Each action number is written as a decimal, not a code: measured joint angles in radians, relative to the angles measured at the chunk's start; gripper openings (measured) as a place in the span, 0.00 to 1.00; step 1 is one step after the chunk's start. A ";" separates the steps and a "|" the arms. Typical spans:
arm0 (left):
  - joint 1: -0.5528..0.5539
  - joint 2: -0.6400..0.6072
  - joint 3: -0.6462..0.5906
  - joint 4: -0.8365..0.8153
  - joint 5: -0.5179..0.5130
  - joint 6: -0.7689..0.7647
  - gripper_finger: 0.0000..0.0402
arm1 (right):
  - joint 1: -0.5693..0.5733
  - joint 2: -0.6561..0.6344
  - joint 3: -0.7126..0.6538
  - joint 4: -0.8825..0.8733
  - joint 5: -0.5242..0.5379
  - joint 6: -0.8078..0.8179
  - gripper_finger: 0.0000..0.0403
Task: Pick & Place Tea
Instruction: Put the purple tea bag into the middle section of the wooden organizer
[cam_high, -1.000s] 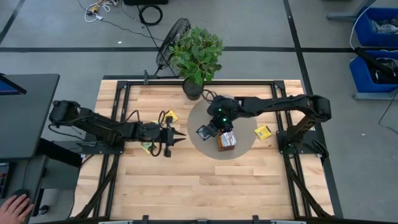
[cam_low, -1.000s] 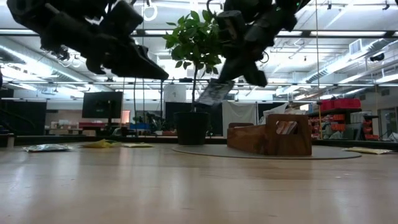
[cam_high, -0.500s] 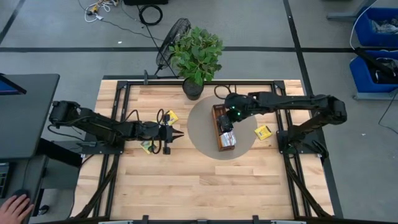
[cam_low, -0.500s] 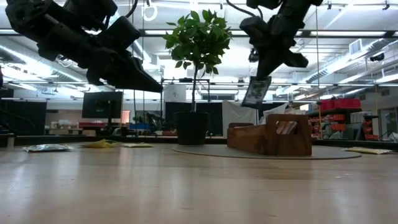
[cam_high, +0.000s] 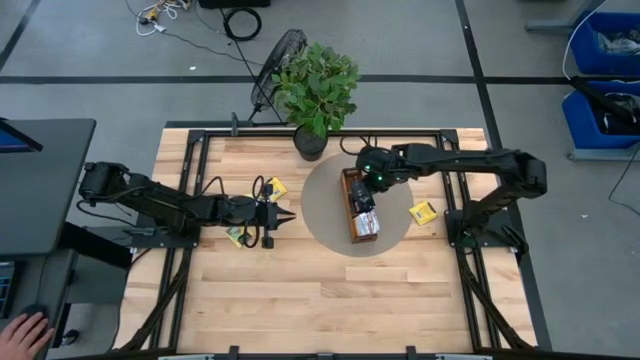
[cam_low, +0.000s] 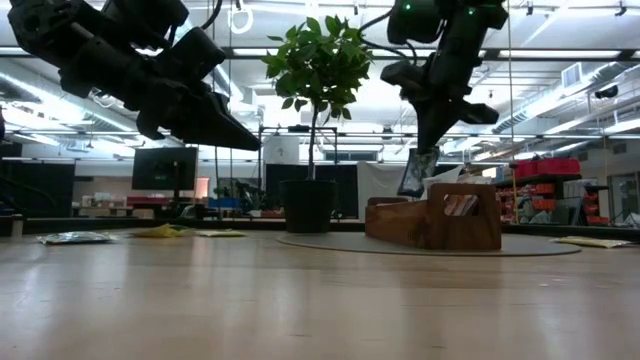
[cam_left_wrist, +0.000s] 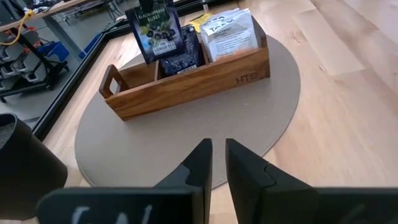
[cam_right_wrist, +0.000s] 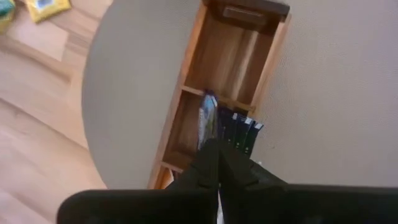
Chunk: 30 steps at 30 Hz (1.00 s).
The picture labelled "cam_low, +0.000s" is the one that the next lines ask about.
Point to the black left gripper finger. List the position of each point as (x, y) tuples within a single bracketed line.
[(220, 102), (215, 130)]

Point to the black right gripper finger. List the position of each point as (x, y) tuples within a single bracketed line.
[(442, 120), (425, 125)]

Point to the black green tea packet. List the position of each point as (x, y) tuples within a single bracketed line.
[(415, 175)]

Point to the white and orange tea packet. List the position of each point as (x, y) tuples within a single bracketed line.
[(445, 176), (477, 178)]

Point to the lemon lime tea packet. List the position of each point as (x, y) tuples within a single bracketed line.
[(75, 237)]

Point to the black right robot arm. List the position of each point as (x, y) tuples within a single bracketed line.
[(450, 20)]

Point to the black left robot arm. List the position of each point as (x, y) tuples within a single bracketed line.
[(150, 15)]

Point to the wooden tea organizer box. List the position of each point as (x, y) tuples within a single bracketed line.
[(400, 220)]

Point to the yellow tea packet black label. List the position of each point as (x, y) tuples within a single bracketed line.
[(222, 233)]

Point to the yellow green tea packet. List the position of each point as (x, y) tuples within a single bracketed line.
[(162, 231)]

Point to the yellow tea packet blue print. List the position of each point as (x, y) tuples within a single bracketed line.
[(590, 242)]

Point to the black monitor on stand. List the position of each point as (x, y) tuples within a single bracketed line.
[(165, 167)]

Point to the white hanging sheet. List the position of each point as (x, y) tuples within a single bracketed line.
[(377, 185)]

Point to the red storage bin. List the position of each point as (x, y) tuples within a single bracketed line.
[(526, 170), (557, 166)]

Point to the green potted plant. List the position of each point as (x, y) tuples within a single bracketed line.
[(315, 75)]

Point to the black partition panel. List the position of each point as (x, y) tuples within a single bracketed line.
[(345, 190)]

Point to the storage shelf rack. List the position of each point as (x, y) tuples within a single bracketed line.
[(550, 200)]

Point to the round grey mat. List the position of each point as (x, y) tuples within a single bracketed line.
[(350, 242)]

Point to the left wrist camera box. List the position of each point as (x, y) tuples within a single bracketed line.
[(192, 52)]

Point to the black aluminium table frame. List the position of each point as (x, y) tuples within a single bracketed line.
[(150, 225)]

